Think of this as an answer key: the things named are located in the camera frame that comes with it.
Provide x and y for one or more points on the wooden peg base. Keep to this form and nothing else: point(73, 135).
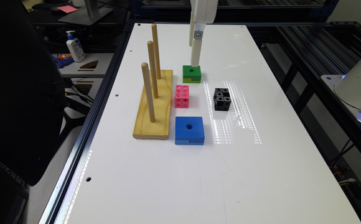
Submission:
point(158, 130)

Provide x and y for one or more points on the silver monitor stand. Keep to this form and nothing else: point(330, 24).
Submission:
point(87, 13)

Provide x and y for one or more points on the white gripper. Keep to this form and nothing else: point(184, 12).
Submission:
point(203, 12)

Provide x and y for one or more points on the black studded cube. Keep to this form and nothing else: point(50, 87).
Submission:
point(222, 99)

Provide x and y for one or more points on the pink sticky note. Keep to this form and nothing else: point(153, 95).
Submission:
point(67, 9)

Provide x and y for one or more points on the white lotion pump bottle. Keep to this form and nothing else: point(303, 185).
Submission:
point(74, 47)

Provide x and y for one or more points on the pink studded cube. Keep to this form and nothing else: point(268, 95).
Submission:
point(182, 96)

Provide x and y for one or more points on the rear wooden peg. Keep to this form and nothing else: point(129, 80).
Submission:
point(156, 50)

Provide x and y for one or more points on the middle wooden peg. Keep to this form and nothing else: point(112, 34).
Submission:
point(152, 69)

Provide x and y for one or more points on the blue orange tool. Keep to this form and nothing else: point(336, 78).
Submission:
point(63, 60)

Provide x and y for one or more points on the wooden peg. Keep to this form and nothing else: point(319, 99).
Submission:
point(152, 69)
point(148, 91)
point(156, 50)

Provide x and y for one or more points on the blue block with hole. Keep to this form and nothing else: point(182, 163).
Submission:
point(189, 131)

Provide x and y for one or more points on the black office chair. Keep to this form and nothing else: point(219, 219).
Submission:
point(32, 101)

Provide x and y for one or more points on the green block with hole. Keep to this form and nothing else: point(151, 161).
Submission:
point(191, 74)

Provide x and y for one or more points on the front wooden peg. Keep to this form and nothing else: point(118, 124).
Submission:
point(148, 91)

